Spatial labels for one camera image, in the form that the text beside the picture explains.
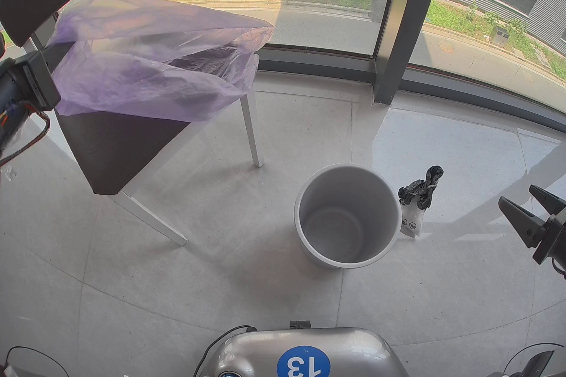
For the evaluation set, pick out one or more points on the white printed wrapper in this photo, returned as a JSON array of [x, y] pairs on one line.
[[411, 223]]

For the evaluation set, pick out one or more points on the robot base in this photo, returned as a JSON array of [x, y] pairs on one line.
[[265, 353]]

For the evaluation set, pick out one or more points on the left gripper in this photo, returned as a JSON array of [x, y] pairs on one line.
[[42, 79]]

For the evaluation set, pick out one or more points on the white chair with grey seat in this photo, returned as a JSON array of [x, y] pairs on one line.
[[110, 145]]

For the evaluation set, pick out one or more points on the purple plastic bag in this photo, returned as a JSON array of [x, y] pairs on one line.
[[132, 70]]

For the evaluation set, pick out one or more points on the window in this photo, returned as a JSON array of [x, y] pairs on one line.
[[407, 13]]

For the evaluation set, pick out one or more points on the white trash bin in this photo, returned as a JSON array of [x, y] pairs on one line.
[[345, 198]]

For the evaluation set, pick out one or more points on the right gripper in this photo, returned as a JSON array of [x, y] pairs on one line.
[[555, 238]]

